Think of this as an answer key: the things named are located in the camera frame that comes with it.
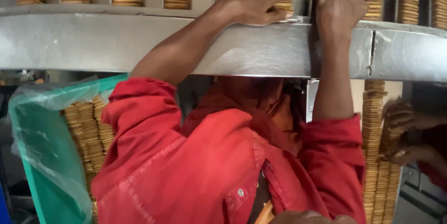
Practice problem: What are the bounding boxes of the person's right hand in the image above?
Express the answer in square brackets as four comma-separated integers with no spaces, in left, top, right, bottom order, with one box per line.
[313,0,371,40]

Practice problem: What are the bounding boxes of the short tan biscuit stack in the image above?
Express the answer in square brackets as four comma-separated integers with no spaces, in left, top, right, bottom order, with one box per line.
[274,0,294,12]

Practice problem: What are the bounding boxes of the tall columns of stacked biscuits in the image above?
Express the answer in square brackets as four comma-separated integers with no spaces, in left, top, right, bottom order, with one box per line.
[360,80,403,224]

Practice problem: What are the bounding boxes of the person's red work coat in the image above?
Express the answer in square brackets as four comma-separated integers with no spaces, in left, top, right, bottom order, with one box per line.
[91,76,367,224]

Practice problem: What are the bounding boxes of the curved stainless steel machine panel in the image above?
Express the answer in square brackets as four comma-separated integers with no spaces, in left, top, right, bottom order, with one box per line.
[0,4,447,84]

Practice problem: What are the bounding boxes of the pile of biscuits in crate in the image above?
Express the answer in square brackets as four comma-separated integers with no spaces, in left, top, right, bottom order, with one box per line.
[61,95,116,224]

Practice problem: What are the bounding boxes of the clear plastic liner bag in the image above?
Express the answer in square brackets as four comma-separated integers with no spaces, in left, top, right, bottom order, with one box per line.
[8,76,116,224]

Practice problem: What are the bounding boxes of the green plastic crate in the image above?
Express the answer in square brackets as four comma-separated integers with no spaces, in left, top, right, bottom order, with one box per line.
[8,73,129,224]

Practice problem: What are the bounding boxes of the blue plastic object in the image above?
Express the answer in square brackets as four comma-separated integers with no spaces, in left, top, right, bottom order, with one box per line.
[0,181,12,224]

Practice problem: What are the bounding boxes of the shiny metal bracket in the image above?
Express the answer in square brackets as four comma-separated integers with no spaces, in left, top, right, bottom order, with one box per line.
[305,79,320,123]

